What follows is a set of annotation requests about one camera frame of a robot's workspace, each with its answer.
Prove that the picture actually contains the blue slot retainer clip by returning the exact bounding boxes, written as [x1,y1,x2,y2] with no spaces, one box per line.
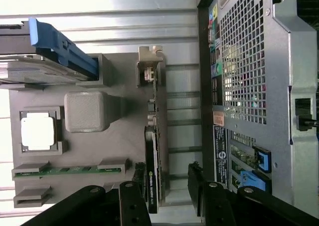
[253,146,272,174]
[240,170,272,196]

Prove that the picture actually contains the open black PC case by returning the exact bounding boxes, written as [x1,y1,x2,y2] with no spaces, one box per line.
[196,0,319,219]

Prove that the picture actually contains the hard disk in blue caddy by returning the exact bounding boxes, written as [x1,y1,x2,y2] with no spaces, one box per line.
[0,17,100,87]

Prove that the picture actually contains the grey parts rack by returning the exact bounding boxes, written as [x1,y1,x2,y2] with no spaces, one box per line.
[8,52,168,226]

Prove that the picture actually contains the green RAM stick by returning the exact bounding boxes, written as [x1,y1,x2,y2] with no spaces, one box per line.
[13,165,123,181]

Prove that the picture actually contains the silver CPU chip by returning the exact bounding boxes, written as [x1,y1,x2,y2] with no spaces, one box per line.
[20,112,55,152]

